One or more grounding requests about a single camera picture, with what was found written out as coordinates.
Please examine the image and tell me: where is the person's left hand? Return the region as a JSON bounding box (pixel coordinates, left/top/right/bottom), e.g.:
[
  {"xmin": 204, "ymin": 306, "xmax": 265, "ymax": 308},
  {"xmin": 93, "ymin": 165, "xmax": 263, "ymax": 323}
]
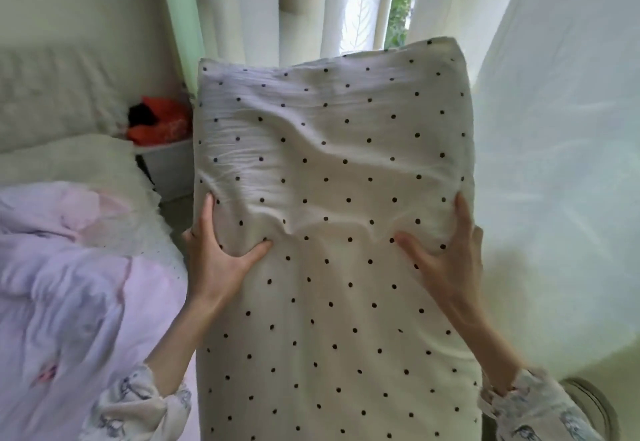
[{"xmin": 181, "ymin": 193, "xmax": 275, "ymax": 309}]

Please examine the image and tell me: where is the person's right hand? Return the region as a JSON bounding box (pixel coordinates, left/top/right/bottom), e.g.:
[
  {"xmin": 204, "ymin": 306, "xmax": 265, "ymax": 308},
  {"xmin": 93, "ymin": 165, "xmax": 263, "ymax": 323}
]
[{"xmin": 395, "ymin": 191, "xmax": 485, "ymax": 328}]

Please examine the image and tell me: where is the cream polka dot pillow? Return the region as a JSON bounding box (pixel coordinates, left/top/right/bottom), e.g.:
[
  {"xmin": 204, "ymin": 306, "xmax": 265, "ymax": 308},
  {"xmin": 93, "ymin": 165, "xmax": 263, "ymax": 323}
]
[{"xmin": 191, "ymin": 37, "xmax": 485, "ymax": 441}]

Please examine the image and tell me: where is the person's left forearm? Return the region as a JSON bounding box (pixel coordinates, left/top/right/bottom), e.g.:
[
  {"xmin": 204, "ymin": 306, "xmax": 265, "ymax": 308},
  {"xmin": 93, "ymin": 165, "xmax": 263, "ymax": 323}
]
[{"xmin": 79, "ymin": 298, "xmax": 213, "ymax": 441}]

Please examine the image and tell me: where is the person's right forearm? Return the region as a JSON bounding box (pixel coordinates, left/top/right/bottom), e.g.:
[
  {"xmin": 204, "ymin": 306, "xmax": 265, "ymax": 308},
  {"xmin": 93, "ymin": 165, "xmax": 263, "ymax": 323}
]
[{"xmin": 447, "ymin": 305, "xmax": 607, "ymax": 441}]

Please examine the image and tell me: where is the polka dot bed sheet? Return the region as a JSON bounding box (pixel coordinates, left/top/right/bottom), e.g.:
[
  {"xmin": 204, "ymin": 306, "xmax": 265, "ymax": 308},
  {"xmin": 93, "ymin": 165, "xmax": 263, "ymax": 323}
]
[{"xmin": 0, "ymin": 134, "xmax": 187, "ymax": 276}]

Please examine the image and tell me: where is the lilac white duvet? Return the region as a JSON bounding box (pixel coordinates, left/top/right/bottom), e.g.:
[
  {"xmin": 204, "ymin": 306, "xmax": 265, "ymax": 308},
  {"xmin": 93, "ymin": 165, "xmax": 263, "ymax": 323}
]
[{"xmin": 0, "ymin": 180, "xmax": 202, "ymax": 441}]

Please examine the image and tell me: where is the orange black item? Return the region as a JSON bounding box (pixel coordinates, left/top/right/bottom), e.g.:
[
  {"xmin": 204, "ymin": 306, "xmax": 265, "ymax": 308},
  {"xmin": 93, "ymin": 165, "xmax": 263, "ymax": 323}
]
[{"xmin": 125, "ymin": 96, "xmax": 194, "ymax": 147}]

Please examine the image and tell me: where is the pale green patterned curtain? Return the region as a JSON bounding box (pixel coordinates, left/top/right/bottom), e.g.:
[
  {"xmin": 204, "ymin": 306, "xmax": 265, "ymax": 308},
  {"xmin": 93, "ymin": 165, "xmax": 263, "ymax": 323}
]
[{"xmin": 153, "ymin": 0, "xmax": 640, "ymax": 386}]

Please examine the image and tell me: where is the window with green foliage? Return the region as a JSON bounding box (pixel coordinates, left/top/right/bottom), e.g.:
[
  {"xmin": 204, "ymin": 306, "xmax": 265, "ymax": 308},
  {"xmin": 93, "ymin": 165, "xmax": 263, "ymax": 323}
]
[{"xmin": 383, "ymin": 0, "xmax": 427, "ymax": 50}]

